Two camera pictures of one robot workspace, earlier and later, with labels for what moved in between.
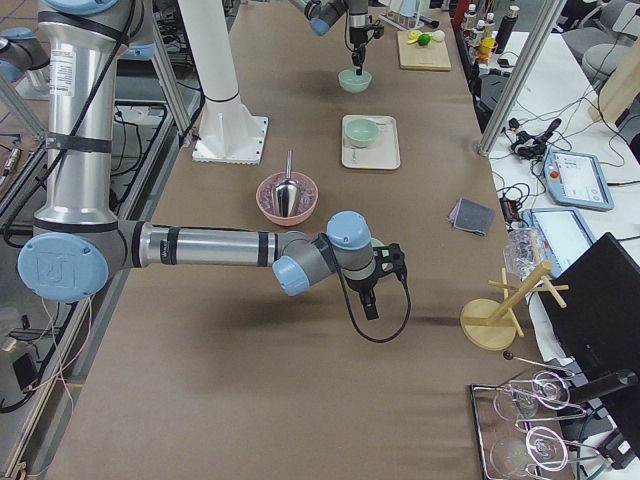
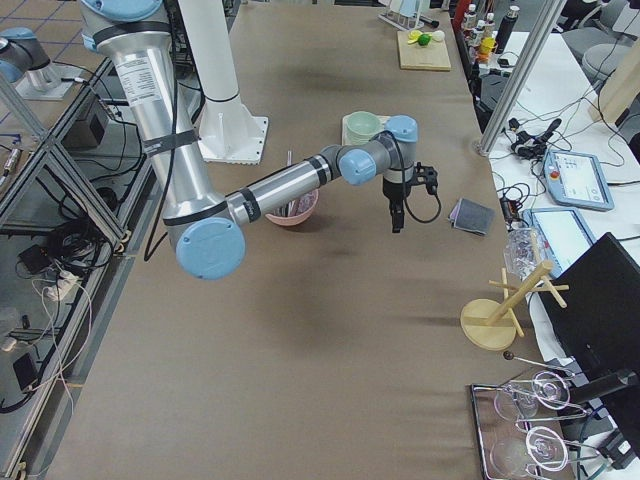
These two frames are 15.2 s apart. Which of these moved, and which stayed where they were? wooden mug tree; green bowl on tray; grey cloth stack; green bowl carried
Moved: green bowl carried
Stayed: wooden mug tree; grey cloth stack; green bowl on tray
